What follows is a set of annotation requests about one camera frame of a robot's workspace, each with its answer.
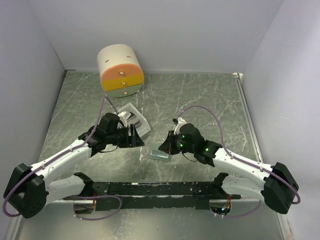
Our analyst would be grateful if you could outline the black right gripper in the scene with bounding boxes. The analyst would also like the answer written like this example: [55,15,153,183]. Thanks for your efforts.
[158,130,196,155]

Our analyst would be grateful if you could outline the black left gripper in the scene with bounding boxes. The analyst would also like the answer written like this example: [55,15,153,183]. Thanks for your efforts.
[106,123,145,148]

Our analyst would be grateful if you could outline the green card holder book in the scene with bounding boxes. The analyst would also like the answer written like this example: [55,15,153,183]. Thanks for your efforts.
[149,142,171,162]

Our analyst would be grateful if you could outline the white card tray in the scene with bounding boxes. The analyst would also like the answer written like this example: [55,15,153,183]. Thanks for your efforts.
[116,102,151,138]

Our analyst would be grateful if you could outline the black credit card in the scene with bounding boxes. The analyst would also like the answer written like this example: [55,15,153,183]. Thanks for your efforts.
[125,112,141,127]

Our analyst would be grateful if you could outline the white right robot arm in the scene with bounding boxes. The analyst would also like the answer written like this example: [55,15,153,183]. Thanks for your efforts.
[158,123,299,215]

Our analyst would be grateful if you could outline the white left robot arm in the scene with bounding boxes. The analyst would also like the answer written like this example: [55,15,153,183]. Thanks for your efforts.
[2,112,151,219]

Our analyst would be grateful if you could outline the round mini drawer cabinet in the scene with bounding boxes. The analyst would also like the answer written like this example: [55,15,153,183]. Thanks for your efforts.
[97,44,144,98]

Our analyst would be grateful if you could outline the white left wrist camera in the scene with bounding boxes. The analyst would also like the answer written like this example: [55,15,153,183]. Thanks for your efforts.
[117,111,131,128]

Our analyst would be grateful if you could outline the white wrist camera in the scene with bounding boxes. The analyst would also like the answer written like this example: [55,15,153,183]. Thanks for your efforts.
[172,117,187,135]
[117,111,131,128]

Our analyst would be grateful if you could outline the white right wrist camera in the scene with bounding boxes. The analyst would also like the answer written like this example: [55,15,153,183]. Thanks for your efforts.
[172,117,187,135]

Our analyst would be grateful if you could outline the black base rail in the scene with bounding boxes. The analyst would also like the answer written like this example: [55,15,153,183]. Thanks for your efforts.
[62,172,242,211]

